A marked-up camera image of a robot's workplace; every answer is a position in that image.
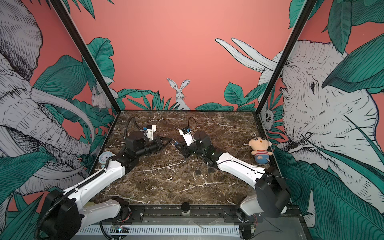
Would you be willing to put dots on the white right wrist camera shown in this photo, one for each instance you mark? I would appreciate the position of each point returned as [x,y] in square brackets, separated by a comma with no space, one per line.
[187,135]

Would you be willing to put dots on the black right corner frame post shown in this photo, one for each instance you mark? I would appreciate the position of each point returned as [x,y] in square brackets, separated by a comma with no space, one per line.
[302,19]

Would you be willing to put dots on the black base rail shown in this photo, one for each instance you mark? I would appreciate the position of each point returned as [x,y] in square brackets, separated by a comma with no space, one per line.
[227,213]

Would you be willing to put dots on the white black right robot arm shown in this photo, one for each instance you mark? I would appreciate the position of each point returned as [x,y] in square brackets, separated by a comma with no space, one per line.
[272,193]

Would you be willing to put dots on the black left corner frame post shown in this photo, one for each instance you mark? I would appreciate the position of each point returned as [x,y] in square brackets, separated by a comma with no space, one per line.
[67,21]

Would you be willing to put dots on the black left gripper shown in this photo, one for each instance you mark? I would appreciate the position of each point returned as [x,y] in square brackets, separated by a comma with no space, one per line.
[158,141]

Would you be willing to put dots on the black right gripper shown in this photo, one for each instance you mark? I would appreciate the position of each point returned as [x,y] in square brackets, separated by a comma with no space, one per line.
[186,151]

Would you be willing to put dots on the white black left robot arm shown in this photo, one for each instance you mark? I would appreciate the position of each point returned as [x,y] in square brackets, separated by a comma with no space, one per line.
[64,213]

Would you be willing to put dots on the small black padlock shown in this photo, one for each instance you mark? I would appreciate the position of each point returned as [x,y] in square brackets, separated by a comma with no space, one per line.
[211,170]
[198,172]

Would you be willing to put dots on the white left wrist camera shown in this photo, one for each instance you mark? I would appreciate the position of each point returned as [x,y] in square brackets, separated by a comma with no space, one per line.
[149,131]

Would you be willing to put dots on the white ventilated strip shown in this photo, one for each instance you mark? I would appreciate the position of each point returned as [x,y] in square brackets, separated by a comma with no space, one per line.
[164,230]

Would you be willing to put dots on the black knob on rail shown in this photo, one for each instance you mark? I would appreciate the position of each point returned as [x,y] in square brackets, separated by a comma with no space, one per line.
[186,209]

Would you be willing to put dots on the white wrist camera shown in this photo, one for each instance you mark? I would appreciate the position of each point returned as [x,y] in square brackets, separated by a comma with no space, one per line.
[149,131]
[187,135]

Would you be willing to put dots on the green circuit board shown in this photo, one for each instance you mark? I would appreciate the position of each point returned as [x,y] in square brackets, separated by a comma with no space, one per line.
[119,229]

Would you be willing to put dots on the black corner frame post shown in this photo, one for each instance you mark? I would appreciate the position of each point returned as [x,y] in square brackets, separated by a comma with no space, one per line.
[67,21]
[302,19]

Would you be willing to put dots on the plush doll striped shirt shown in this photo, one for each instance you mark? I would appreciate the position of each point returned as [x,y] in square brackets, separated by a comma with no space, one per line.
[260,150]

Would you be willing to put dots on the small teal alarm clock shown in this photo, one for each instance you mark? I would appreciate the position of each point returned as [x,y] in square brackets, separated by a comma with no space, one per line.
[104,156]

